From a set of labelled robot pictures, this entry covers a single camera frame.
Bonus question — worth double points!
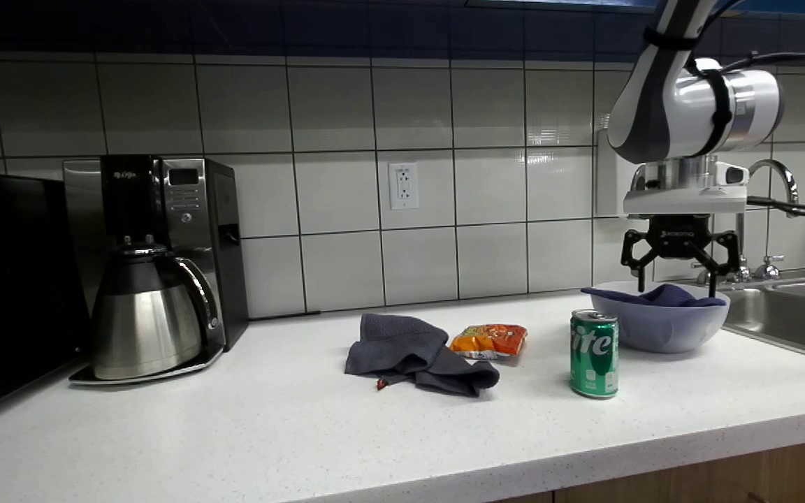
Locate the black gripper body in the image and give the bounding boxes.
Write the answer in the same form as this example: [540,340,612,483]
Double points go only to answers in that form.
[620,216,742,275]

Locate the blue cloth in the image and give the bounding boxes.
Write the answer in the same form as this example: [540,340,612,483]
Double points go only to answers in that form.
[581,286,728,307]

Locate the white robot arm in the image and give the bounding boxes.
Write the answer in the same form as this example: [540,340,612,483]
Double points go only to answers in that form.
[608,0,782,293]

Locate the clear plastic bowl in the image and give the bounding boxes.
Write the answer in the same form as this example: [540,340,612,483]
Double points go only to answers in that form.
[588,293,731,354]

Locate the grey cloth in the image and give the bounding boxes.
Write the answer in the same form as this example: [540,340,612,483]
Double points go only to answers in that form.
[343,314,501,398]

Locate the chrome faucet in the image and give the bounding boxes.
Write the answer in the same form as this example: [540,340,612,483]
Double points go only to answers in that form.
[736,156,800,283]

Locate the stainless steel double sink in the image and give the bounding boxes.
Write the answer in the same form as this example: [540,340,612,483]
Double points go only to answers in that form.
[724,276,805,353]

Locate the green soda can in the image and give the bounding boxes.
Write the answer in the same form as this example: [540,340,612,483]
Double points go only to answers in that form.
[570,310,619,400]

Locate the orange snack packet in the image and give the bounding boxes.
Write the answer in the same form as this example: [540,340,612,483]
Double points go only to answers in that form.
[450,325,528,361]

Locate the black coffee maker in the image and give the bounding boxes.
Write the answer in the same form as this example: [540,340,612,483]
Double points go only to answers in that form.
[64,153,246,353]

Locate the steel coffee carafe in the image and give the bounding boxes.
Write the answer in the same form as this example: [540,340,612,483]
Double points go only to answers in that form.
[74,247,225,385]

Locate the black microwave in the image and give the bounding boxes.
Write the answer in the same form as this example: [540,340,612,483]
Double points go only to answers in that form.
[0,175,90,398]

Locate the blue upper cabinets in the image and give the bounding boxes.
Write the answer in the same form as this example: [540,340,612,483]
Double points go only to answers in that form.
[0,0,805,65]

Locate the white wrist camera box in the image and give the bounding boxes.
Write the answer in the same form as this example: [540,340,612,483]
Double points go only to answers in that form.
[624,156,749,219]

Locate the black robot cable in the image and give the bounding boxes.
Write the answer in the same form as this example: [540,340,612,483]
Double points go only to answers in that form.
[693,0,805,219]

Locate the white wall outlet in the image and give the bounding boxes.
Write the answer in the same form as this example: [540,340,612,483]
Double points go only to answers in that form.
[388,163,420,210]

